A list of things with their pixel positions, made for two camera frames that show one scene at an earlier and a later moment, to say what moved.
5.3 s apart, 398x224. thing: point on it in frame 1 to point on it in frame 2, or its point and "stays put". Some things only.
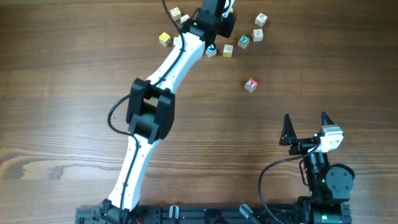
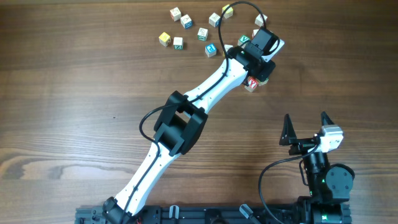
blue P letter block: [211, 50] stays put
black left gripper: [228, 30] to [267, 72]
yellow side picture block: [228, 50] stays put
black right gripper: [288, 137] stays put
